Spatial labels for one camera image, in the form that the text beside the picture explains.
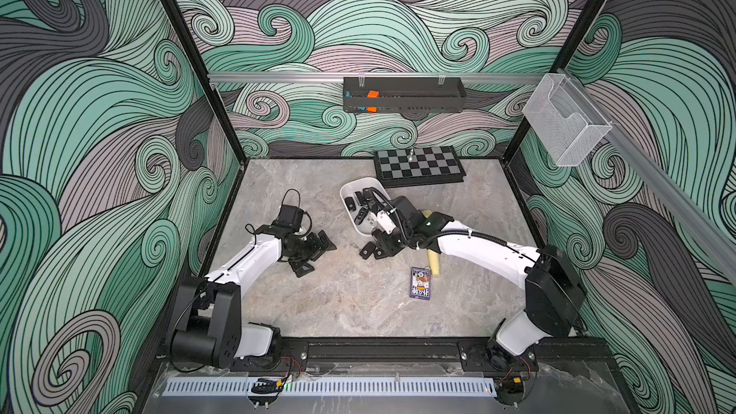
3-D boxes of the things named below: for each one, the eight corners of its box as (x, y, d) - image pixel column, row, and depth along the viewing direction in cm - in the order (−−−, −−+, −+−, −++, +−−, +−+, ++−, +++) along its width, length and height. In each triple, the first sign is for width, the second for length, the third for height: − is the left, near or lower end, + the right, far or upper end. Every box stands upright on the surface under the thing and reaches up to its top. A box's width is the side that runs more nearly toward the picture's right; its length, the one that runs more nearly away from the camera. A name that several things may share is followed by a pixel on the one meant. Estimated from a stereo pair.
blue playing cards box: (408, 297, 85) (409, 294, 84) (410, 269, 91) (411, 266, 89) (428, 300, 85) (430, 298, 83) (429, 272, 90) (430, 269, 89)
